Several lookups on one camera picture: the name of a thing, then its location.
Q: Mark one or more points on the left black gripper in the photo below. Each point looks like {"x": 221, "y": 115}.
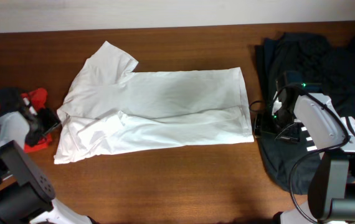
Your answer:
{"x": 51, "y": 119}

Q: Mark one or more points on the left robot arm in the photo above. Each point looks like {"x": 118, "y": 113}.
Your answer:
{"x": 26, "y": 194}

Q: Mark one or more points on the dark lettered t-shirt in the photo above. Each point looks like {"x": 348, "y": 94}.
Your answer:
{"x": 316, "y": 61}

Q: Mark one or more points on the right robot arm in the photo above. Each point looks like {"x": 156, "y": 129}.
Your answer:
{"x": 331, "y": 193}

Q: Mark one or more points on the white printed t-shirt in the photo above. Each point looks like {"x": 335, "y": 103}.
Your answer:
{"x": 112, "y": 109}

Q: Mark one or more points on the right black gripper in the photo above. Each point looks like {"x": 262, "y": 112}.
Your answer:
{"x": 263, "y": 123}

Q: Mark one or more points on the folded red t-shirt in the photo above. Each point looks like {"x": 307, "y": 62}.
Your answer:
{"x": 39, "y": 99}

